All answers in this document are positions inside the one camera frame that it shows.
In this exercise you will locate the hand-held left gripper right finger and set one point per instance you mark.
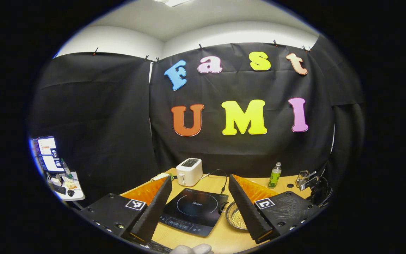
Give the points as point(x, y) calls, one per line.
point(247, 215)

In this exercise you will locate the green plate with sandwich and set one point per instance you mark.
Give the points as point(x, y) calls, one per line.
point(160, 176)

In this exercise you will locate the black computer mouse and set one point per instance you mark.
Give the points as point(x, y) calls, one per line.
point(71, 193)

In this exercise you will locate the pile of yellow soybeans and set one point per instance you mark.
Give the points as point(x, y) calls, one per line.
point(238, 219)

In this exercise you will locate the white side table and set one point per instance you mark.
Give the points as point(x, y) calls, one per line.
point(78, 194)

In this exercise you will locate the green drink bottle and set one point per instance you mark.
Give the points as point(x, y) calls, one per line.
point(274, 178)

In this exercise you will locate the black induction cooktop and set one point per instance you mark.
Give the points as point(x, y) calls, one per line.
point(194, 208)

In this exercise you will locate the black keyboard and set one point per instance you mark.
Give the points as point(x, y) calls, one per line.
point(58, 189)

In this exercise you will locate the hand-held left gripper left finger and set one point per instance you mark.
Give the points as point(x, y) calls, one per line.
point(155, 211)

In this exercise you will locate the white toaster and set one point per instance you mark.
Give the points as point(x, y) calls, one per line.
point(189, 173)

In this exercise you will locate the ceiling light panel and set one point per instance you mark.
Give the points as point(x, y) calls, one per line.
point(173, 2)

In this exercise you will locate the computer monitor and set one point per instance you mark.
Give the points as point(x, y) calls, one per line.
point(48, 155)

